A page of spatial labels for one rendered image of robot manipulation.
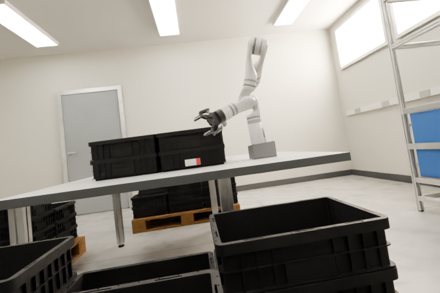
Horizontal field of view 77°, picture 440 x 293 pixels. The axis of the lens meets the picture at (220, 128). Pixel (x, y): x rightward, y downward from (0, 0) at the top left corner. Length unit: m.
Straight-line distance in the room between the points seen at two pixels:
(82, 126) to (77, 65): 1.07
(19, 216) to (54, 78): 4.26
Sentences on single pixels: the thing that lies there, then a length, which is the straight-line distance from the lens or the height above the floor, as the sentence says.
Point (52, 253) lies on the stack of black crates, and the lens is 0.87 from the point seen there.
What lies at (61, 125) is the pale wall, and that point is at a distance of 5.36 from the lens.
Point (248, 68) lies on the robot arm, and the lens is 1.55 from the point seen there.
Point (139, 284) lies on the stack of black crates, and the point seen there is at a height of 0.59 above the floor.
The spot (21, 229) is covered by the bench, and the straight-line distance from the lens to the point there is 1.53.
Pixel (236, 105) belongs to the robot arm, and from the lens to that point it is 1.48.
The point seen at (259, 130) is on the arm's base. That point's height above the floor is 0.88.
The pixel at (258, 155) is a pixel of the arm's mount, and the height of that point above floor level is 0.72.
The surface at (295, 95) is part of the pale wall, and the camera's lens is 5.32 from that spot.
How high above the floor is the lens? 0.80
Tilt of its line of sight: 4 degrees up
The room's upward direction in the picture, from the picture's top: 8 degrees counter-clockwise
